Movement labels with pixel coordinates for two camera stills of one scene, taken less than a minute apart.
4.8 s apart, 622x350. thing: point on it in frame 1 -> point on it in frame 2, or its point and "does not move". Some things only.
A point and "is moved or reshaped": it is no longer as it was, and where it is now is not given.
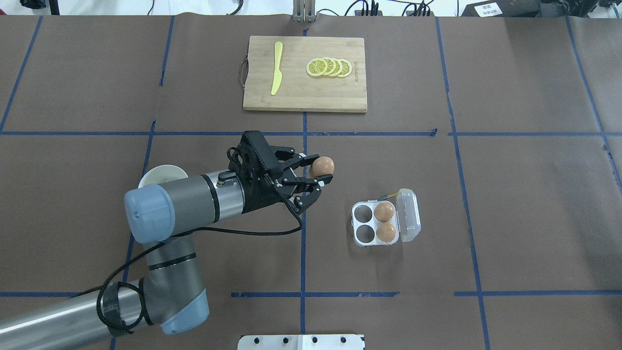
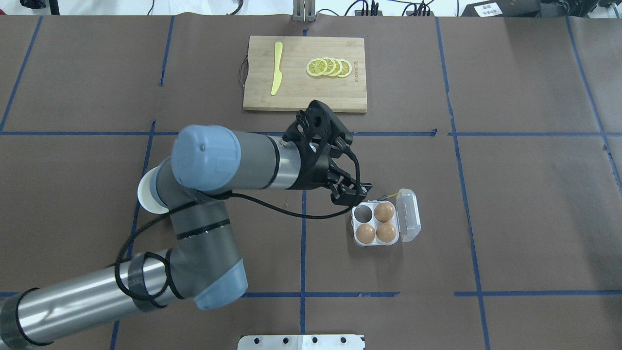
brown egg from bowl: x=322 y=166 is moved or reshaped
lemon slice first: x=346 y=69 does not move
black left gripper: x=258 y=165 -> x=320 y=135
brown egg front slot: x=386 y=232 does not move
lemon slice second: x=338 y=68 does not move
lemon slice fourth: x=316 y=67 does not move
